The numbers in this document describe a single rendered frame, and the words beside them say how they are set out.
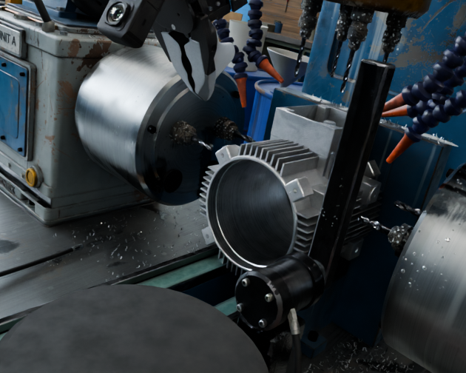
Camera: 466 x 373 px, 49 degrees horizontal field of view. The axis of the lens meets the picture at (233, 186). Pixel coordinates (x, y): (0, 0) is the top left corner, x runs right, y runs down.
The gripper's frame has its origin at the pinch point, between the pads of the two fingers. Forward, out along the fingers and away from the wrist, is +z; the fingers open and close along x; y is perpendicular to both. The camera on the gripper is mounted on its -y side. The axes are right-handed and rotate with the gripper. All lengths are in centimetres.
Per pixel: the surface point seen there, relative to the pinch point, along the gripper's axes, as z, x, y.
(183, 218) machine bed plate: 47, 28, 8
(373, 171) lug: 19.8, -13.2, 17.1
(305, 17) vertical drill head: -1.5, -2.3, 18.1
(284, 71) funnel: 88, 91, 115
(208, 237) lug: 22.4, 0.4, -4.7
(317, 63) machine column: 17.7, 9.2, 34.7
